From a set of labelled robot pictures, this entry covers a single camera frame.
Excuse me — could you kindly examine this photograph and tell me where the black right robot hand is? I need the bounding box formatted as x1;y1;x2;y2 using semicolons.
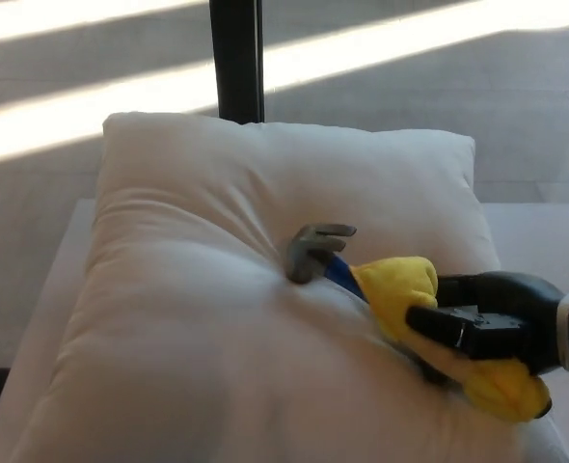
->
406;270;568;377

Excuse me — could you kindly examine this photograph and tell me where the white pillow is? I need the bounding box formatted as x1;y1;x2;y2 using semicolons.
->
21;111;569;463

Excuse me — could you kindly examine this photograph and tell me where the black vertical post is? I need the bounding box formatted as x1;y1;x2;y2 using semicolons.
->
208;0;265;122

